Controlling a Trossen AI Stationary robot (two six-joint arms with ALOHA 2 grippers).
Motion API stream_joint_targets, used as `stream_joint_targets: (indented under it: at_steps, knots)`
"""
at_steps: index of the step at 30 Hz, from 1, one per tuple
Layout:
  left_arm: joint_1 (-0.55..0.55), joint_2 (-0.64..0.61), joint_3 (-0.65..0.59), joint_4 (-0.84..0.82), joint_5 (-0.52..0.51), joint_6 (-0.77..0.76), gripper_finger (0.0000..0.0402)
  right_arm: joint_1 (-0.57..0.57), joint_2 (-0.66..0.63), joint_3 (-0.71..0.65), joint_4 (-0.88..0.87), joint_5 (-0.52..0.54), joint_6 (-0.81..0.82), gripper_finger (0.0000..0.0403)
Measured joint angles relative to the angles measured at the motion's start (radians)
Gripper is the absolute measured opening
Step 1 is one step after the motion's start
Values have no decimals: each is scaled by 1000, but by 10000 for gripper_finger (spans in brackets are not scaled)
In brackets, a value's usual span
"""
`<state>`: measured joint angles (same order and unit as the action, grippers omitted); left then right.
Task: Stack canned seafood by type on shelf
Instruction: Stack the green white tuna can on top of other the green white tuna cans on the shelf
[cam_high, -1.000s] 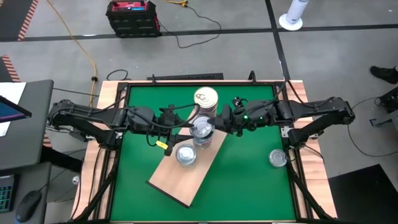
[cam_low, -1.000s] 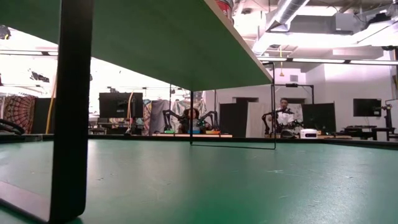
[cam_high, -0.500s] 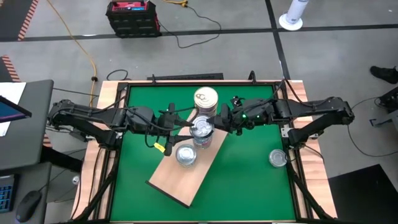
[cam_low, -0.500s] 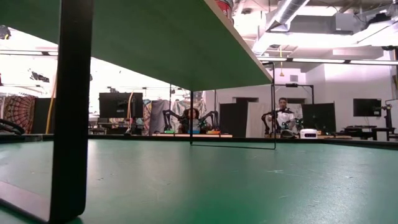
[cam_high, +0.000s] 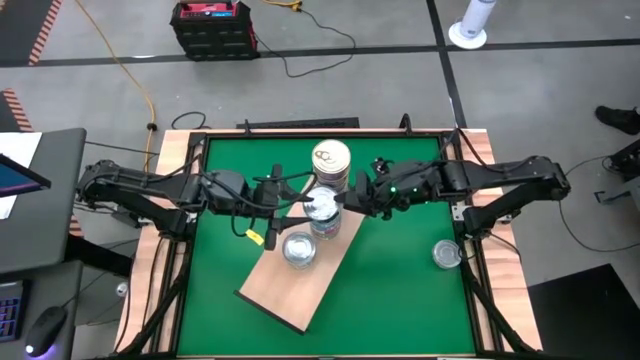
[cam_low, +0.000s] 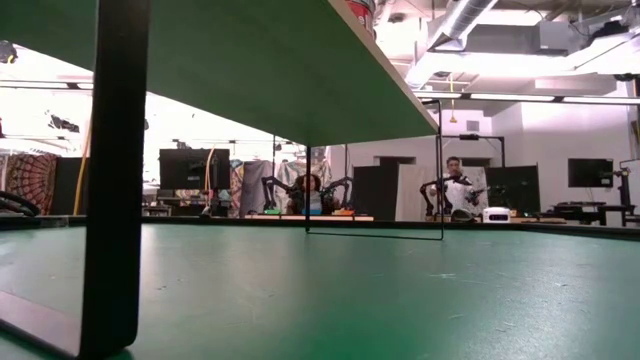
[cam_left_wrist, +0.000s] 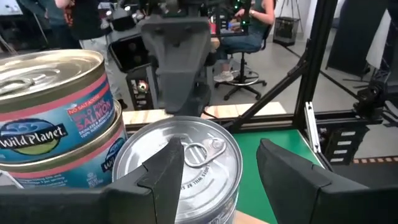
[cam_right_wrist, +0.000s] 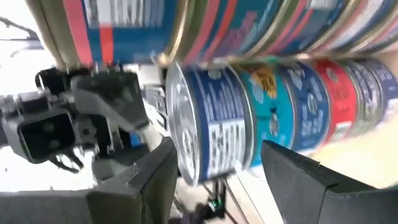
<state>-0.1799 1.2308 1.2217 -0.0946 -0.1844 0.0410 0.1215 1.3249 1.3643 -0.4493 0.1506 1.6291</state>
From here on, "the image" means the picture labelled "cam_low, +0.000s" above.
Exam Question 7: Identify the low black table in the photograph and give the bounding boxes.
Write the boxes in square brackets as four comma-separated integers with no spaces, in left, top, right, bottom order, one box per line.
[549,201,640,226]

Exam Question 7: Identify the black partition panel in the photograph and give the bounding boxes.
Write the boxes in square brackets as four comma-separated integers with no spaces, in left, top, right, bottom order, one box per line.
[485,164,541,215]
[49,157,84,216]
[352,156,401,222]

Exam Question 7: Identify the black gantry frame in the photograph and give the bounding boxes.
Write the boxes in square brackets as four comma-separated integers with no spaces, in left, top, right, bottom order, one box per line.
[435,133,506,169]

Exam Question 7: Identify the grey rectangular ventilation duct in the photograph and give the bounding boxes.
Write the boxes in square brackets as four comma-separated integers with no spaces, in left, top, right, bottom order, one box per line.
[464,19,574,56]

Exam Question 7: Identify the long ceiling light strip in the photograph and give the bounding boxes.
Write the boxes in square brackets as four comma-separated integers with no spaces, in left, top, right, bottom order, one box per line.
[562,95,640,105]
[469,92,556,103]

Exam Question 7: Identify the yellow floor cable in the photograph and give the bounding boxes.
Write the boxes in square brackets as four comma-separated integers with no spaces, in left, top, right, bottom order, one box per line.
[73,119,95,216]

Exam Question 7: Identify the salmon can gold lid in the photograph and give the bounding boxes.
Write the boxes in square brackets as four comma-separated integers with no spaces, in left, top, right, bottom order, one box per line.
[344,0,377,41]

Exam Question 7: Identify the white box device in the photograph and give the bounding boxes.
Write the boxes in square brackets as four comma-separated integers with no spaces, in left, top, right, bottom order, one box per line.
[482,206,512,224]

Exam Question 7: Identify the grey hanging cloth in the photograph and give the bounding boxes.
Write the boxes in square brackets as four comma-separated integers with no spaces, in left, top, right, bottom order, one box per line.
[239,159,274,214]

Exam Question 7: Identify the white hanging sheet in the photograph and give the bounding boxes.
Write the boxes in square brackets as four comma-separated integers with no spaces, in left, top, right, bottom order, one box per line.
[396,164,441,222]

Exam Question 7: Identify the yellow hanging cable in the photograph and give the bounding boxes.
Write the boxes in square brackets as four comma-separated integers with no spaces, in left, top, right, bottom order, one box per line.
[203,147,217,194]

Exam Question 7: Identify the patterned red tapestry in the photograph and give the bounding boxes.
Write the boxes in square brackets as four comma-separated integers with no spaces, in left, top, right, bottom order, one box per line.
[3,153,60,216]

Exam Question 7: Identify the black wall screen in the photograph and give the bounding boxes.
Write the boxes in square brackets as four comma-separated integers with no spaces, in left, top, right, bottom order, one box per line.
[567,158,615,189]

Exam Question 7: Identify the black monitor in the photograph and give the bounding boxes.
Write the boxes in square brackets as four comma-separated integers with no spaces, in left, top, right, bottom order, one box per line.
[158,148,232,191]

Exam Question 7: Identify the person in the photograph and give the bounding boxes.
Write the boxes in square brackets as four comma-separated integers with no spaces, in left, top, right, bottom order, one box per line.
[439,155,476,220]
[294,173,326,216]

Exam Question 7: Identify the yellow hanging pendant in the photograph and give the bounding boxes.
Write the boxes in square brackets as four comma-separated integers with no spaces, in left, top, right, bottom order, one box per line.
[448,74,459,125]

